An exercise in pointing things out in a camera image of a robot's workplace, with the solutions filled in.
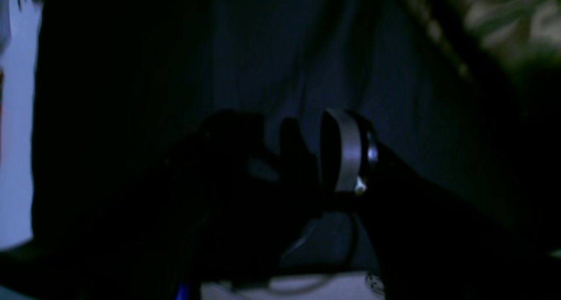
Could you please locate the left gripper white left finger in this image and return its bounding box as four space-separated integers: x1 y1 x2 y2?
1 111 321 300

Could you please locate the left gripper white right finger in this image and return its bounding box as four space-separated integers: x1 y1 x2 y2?
320 109 560 300

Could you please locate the camouflage t-shirt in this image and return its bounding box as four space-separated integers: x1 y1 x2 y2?
401 0 560 83

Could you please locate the black table cloth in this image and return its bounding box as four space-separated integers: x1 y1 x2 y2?
31 0 560 255

